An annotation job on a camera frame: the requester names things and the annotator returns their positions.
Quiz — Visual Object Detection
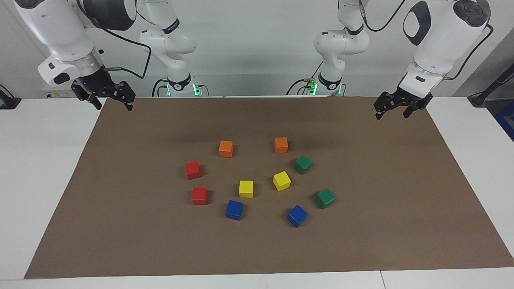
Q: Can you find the blue box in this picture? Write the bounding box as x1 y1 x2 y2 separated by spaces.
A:
493 100 514 142

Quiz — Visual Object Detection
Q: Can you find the blue wooden block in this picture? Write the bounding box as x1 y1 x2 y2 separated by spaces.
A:
287 205 308 228
225 200 243 221

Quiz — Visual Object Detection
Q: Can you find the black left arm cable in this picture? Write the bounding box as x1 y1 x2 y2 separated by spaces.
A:
359 0 494 81

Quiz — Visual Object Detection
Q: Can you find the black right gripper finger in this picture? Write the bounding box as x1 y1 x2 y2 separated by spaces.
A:
82 93 103 110
116 81 136 112

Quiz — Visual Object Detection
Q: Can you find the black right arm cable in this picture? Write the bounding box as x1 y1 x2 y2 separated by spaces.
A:
78 0 152 79

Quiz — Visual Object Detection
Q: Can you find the black base cable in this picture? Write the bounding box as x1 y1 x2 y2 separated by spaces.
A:
286 60 324 96
151 78 167 98

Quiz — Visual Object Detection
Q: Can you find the red wooden block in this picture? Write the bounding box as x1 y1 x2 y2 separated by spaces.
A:
185 161 202 180
191 187 208 206

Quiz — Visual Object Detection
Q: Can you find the black clamp base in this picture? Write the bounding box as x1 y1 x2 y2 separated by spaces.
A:
0 84 21 110

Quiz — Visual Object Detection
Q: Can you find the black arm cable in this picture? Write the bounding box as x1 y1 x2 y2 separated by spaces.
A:
359 0 494 81
78 0 152 79

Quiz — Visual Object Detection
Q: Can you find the green wooden block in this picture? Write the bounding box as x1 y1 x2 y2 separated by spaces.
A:
294 156 313 175
316 188 336 209

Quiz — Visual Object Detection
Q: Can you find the brown table mat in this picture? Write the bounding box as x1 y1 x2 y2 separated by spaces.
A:
24 96 514 279

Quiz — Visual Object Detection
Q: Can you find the black stand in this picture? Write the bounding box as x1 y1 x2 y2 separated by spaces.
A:
468 63 514 107

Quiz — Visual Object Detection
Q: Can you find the black left base cable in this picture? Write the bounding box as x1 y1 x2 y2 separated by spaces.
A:
286 60 324 96

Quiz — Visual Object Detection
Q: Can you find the black right base cable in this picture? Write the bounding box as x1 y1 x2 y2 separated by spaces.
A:
151 78 167 98

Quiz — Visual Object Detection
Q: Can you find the white power strip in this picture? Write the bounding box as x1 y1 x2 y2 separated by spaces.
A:
43 82 75 99

